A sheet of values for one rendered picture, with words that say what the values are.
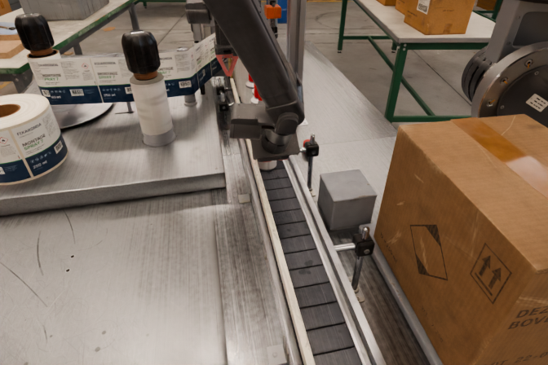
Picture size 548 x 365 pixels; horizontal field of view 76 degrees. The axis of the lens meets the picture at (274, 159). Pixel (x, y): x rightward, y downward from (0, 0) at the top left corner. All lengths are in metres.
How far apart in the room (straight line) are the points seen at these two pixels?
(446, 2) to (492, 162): 2.02
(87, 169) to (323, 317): 0.68
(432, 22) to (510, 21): 1.78
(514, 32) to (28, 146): 1.03
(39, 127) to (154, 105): 0.26
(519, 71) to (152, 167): 0.80
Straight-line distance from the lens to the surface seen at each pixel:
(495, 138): 0.66
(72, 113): 1.29
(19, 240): 0.96
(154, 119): 0.99
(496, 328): 0.53
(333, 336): 0.61
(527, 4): 0.79
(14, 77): 2.24
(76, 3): 2.95
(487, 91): 0.74
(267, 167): 0.88
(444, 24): 2.59
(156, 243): 0.82
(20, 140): 0.99
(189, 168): 0.92
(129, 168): 0.97
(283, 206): 0.79
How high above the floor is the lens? 1.41
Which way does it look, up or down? 35 degrees down
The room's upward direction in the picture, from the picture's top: straight up
